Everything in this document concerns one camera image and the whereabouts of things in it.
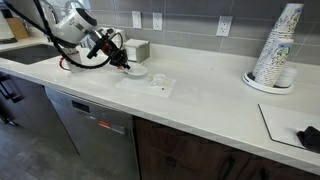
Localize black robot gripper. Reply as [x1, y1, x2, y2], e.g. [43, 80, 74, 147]
[86, 29, 132, 71]

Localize small white plate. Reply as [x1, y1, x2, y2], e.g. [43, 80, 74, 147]
[124, 63, 149, 78]

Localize small white mug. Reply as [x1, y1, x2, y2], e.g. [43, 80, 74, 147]
[151, 73, 167, 87]

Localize stainless steel dishwasher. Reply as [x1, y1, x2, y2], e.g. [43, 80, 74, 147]
[44, 85, 141, 180]

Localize kitchen sink basin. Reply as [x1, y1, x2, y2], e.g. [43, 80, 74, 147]
[0, 43, 62, 66]

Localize dark wood cabinet door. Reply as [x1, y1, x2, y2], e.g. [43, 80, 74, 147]
[234, 153, 320, 180]
[0, 70, 80, 158]
[133, 115, 244, 180]

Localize wooden cutting board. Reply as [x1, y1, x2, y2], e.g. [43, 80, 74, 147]
[5, 16, 30, 41]

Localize white round tray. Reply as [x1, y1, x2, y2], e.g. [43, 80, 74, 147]
[241, 69, 295, 95]

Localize short patterned paper cup stack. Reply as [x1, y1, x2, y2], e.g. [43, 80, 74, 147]
[254, 37, 295, 88]

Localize white paper cup stack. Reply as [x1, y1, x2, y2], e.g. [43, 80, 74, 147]
[274, 66, 298, 89]

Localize white flat board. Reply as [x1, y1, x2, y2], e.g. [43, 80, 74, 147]
[257, 102, 320, 155]

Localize black block object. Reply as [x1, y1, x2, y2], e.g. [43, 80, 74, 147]
[296, 125, 320, 152]

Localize white wall outlet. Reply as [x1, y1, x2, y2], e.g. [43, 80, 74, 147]
[131, 10, 143, 30]
[215, 15, 234, 37]
[152, 12, 164, 31]

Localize white mug with red handle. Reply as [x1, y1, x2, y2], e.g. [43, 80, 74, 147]
[58, 46, 84, 74]

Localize black cabinet handle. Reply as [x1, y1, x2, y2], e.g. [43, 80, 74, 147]
[0, 73, 24, 104]

